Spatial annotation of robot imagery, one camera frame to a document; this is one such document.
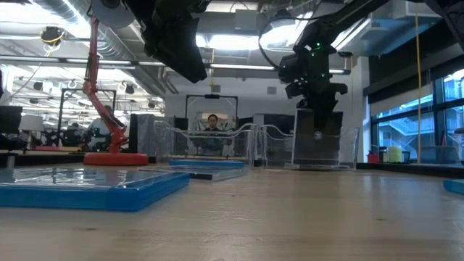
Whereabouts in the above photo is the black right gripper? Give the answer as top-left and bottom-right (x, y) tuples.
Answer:
(278, 45), (348, 132)

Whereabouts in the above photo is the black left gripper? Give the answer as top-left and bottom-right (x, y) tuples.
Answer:
(125, 0), (211, 84)

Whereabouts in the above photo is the blue jewel case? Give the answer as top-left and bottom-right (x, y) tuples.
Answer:
(169, 159), (246, 169)
(442, 178), (464, 196)
(0, 167), (191, 212)

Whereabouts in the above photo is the clear acrylic bin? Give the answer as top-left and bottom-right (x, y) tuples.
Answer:
(259, 124), (361, 171)
(154, 120), (259, 170)

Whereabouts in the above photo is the black cabinet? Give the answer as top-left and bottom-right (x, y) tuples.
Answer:
(253, 113), (297, 164)

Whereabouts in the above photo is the ceiling light strip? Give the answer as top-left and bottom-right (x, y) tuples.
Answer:
(0, 54), (352, 75)

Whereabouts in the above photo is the person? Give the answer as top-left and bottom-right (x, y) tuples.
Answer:
(86, 104), (114, 152)
(197, 113), (233, 157)

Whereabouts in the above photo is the grey covered panel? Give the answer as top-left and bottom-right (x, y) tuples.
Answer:
(128, 113), (157, 154)

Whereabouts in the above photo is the yellow-green container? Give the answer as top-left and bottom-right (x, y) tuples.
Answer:
(387, 146), (403, 164)

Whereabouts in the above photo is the red articulated desk lamp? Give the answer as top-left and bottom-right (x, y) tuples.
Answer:
(82, 0), (149, 167)

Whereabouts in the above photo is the black monitor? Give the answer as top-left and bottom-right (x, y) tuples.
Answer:
(0, 105), (24, 136)

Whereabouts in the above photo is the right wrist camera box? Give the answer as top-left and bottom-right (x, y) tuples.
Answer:
(285, 81), (309, 99)

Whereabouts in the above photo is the black portal frame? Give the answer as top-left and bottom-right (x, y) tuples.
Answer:
(185, 94), (239, 128)
(57, 88), (117, 148)

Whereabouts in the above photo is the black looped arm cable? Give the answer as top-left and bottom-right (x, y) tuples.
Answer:
(257, 13), (316, 70)

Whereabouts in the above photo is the black table edge rail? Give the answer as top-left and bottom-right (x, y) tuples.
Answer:
(0, 150), (464, 179)

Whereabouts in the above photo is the yellow hanging cable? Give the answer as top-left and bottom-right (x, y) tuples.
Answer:
(414, 14), (423, 164)

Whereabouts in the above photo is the black ceiling cable reel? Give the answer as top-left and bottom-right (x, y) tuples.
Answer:
(39, 25), (67, 47)

